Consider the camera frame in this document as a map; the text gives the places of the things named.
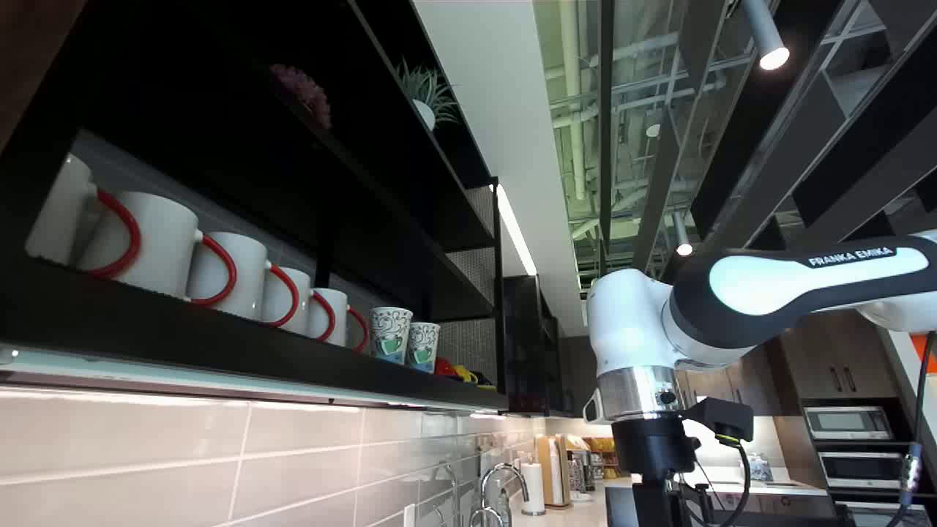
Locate white paper towel roll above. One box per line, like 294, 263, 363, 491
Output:
518, 459, 552, 519

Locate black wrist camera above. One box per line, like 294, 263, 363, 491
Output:
684, 392, 755, 450

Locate small ceiling spotlight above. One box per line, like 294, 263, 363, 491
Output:
672, 214, 697, 261

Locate black wall shelf unit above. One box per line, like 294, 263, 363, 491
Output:
0, 0, 511, 414

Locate orange tag on robot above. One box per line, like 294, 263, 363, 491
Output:
911, 330, 937, 374

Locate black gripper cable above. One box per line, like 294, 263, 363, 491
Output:
697, 437, 755, 527

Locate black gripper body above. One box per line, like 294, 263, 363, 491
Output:
612, 414, 697, 527

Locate snack rack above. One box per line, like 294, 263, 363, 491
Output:
583, 433, 622, 463

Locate red and yellow shelf items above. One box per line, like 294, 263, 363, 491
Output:
435, 354, 487, 389

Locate white mug red handle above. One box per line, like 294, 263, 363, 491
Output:
73, 187, 205, 302
306, 285, 353, 349
262, 261, 316, 333
187, 228, 274, 321
23, 153, 99, 269
347, 304, 379, 358

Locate wooden counter box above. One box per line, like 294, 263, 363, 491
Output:
533, 433, 581, 510

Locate steel microwave oven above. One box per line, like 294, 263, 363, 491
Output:
799, 405, 896, 444

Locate chrome kitchen faucet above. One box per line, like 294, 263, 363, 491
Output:
465, 457, 530, 527

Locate brown wooden wall cabinets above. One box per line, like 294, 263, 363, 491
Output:
672, 311, 927, 408

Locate steel built-in oven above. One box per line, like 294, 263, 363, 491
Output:
817, 447, 905, 491

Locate purple decorative plant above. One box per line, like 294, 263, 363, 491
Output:
266, 62, 335, 131

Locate dark wall cabinet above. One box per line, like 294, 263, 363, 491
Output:
496, 274, 599, 418

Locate green plant in white pot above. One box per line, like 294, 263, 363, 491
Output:
392, 58, 460, 131

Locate black robot cable with connector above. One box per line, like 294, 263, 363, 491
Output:
881, 330, 937, 527

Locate patterned paper cup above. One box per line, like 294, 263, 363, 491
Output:
370, 304, 417, 370
405, 320, 445, 378

